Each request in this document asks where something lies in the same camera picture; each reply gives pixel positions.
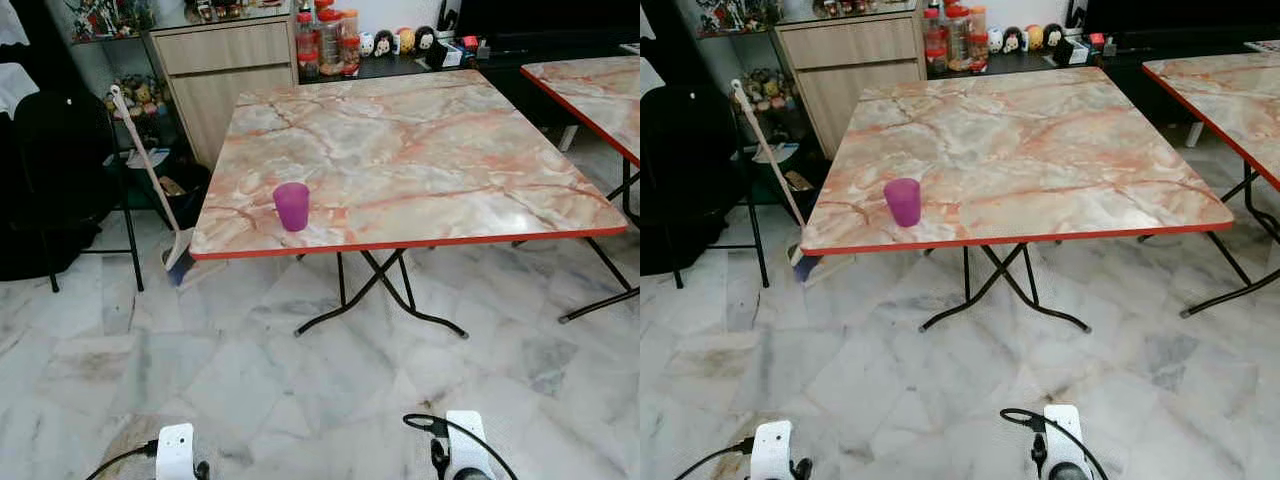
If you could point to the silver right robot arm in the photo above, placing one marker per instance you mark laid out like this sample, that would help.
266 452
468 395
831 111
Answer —
1070 473
472 476

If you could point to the purple plastic cup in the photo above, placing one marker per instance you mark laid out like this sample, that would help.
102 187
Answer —
903 203
292 207

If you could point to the black chair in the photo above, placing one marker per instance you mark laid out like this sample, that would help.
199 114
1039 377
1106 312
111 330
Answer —
690 160
65 160

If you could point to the light wooden cabinet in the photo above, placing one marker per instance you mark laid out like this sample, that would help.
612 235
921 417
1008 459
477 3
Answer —
850 85
220 90

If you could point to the small white box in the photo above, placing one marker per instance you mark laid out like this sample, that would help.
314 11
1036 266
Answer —
451 56
1077 52

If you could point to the black-haired plush figure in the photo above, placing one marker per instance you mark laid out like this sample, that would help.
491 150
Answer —
385 43
1013 40
1053 37
426 40

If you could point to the yellow plush figure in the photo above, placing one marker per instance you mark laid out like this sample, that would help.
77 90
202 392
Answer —
406 41
1034 38

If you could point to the white plush figure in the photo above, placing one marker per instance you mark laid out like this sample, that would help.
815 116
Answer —
995 40
367 43

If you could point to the red-lidded plastic jar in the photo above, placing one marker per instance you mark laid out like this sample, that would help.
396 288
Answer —
350 42
936 45
330 45
979 38
958 40
307 50

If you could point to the white hanging garment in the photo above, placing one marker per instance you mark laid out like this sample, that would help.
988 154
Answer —
12 22
15 88

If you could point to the black display shelf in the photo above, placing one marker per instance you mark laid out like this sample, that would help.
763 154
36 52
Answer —
100 41
735 38

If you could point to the black television screen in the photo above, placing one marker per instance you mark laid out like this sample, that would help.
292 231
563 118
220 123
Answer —
550 18
1180 15

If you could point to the white printed paper sheet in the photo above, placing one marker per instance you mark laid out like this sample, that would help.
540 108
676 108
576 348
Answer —
1264 46

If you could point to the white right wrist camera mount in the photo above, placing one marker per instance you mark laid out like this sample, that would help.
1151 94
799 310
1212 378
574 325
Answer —
1064 435
468 440

